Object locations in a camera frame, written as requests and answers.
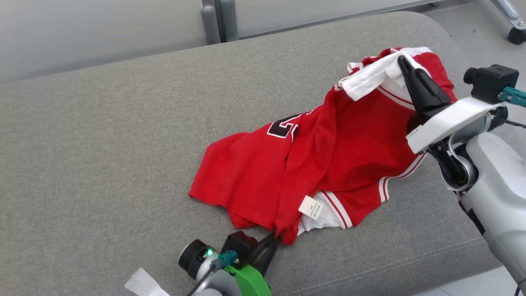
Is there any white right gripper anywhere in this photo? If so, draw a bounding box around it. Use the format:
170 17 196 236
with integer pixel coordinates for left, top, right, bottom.
398 55 507 155

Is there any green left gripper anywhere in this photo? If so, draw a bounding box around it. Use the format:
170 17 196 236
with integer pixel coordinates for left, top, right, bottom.
225 232 281 296

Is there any red jersey with white trim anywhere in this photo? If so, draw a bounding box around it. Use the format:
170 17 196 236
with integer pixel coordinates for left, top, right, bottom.
188 46 457 246

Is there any grey fabric sofa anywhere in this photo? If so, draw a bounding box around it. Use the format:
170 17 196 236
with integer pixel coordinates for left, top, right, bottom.
0 11 526 296

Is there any teal left camera connector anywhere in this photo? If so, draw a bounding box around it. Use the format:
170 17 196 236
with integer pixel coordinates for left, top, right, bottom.
210 250 239 270

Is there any teal camera connector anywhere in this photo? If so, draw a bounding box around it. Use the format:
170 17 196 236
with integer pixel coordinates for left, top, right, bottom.
210 250 239 270
499 86 526 108

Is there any black left camera cable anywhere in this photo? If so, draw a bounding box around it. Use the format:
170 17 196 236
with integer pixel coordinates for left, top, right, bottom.
187 265 218 296

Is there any teal right camera connector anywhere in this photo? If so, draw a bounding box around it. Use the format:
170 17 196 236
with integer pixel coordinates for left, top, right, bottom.
499 86 526 108

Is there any grey partition foot frame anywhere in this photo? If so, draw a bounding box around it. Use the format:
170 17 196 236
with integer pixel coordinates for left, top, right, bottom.
489 0 526 45

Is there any white cable label tag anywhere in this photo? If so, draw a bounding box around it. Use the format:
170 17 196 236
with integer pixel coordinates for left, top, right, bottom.
125 267 171 296

